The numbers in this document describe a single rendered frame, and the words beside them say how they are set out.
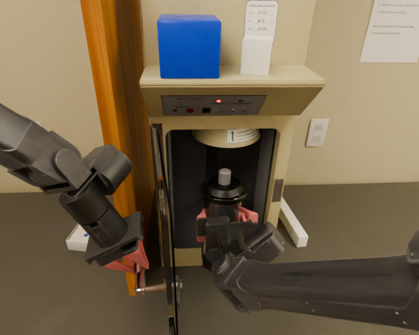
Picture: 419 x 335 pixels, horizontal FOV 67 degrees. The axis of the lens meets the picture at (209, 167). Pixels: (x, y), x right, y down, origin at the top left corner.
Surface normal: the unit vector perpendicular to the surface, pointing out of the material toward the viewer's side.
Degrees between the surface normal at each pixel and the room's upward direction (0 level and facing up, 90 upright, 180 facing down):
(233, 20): 90
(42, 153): 66
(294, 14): 90
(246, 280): 39
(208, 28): 90
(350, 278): 48
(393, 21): 90
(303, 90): 135
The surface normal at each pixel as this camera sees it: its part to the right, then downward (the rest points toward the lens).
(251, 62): -0.18, 0.50
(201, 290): 0.02, -0.86
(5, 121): 0.75, -0.26
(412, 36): 0.08, 0.51
